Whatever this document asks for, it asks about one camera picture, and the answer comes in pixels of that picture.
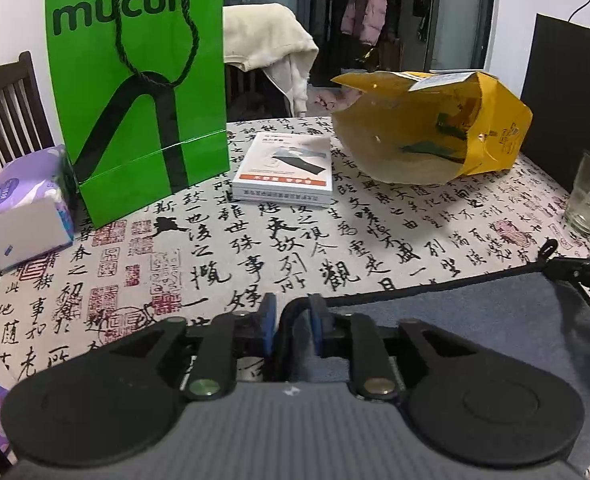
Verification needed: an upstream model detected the dark wooden chair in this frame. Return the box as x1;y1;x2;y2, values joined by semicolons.
0;51;55;166

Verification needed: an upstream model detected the green mucun paper bag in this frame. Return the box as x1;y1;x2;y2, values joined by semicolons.
45;0;229;226

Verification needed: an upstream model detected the white product box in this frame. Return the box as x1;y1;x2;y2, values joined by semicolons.
231;132;333;208

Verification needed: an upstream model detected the black paper bag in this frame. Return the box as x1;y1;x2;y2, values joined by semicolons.
520;0;590;191

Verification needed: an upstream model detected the dark framed glass door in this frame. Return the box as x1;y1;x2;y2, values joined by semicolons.
224;0;493;87

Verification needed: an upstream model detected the calligraphy print tablecloth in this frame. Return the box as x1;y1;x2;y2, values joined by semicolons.
0;115;590;480

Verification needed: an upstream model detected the yellow paper bag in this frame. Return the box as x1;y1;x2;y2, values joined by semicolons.
332;70;532;185

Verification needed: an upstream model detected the clear drinking glass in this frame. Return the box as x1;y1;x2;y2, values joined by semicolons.
564;151;590;235

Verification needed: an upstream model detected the pink hanging jacket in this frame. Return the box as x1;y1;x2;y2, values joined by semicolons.
340;0;387;47

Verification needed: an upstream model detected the cream blanket on chair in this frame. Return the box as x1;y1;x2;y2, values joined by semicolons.
223;3;319;117

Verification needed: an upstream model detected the purple grey microfibre towel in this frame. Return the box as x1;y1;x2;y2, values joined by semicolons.
272;237;590;411

